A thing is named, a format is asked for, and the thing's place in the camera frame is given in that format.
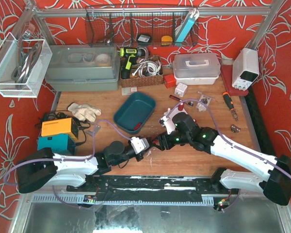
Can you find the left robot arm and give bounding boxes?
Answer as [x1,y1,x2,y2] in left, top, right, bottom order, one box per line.
[16,137,149,194]

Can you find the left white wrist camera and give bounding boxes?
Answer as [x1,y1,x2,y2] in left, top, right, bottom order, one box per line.
[130,137,149,154]

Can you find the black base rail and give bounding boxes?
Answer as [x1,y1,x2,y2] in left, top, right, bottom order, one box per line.
[66,175,238,203]

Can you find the clear acrylic hanging box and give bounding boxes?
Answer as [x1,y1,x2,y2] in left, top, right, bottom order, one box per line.
[0,33,52,98]

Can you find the orange black screwdriver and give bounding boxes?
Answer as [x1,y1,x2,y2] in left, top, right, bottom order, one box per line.
[223,92,238,121]

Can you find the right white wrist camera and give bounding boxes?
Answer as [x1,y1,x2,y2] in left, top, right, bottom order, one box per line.
[159,116,176,134]

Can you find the teal plastic tray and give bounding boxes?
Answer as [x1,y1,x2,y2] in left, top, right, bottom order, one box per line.
[113,92,156,135]

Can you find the metal bracket piece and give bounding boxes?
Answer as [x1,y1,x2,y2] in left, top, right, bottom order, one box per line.
[85,125,101,136]

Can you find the white coiled cable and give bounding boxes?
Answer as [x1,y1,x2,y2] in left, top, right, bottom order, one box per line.
[132,60,162,77]

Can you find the red small box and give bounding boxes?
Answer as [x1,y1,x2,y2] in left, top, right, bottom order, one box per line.
[163,74,177,88]

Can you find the white work glove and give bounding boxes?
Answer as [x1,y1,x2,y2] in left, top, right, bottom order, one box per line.
[67,102,102,123]

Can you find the black wire hanging basket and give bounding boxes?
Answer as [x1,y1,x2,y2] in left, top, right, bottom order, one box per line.
[84,5,199,48]

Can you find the white power plug adapter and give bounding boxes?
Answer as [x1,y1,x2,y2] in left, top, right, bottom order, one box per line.
[174,83,188,97]

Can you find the black cable duct strip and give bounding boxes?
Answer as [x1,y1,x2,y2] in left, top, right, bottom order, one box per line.
[244,87,276,155]

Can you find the red handled ratchet wrench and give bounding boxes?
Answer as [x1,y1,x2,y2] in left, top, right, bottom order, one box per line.
[169,95,194,107]

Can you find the small red spring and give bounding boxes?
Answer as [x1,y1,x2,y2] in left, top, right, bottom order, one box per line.
[178,103,184,112]

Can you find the white peg base plate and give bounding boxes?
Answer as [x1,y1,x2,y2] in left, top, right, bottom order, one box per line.
[163,108,198,130]

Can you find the grey plastic storage box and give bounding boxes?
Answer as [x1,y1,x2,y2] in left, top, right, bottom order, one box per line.
[45,45,120,92]

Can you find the woven brown basket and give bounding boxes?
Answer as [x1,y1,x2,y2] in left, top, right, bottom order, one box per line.
[120,55,163,87]

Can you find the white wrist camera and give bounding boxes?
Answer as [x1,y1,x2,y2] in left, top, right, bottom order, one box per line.
[130,137,149,154]
[159,116,176,134]

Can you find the purple cable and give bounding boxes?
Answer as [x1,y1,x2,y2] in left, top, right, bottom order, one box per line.
[3,119,134,209]
[166,98,291,214]

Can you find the clear small label bag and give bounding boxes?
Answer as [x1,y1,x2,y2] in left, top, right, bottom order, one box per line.
[121,87,137,96]

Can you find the yellow tape measure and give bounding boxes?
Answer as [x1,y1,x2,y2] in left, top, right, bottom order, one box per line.
[161,35,173,46]

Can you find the green yellow cordless drill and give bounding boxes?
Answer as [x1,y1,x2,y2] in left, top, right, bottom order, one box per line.
[119,47,146,79]

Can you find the red spool spring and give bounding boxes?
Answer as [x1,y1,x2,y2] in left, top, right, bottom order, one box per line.
[133,122,142,131]

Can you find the orange power box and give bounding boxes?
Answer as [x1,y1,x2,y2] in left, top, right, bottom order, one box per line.
[41,117,79,139]

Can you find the white plastic case with handle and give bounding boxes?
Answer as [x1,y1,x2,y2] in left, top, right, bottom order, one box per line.
[173,53,221,85]

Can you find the small metal parts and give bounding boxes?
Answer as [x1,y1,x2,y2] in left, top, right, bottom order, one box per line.
[230,124,241,133]

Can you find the aluminium frame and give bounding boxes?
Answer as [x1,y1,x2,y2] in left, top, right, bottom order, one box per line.
[0,0,291,233]

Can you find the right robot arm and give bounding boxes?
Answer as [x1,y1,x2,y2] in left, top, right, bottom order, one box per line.
[156,112,291,206]

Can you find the teal power box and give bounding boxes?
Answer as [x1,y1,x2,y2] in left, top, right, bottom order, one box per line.
[37,133,76,155]

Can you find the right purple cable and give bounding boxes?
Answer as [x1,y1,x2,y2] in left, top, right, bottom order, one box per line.
[166,98,291,214]

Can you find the plastic bag with parts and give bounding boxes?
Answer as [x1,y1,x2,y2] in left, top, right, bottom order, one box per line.
[196,92,214,112]

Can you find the white power supply unit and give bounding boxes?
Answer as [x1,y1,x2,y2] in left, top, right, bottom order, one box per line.
[231,48,259,91]

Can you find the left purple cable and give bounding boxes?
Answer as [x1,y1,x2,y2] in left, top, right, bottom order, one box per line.
[3,119,134,209]

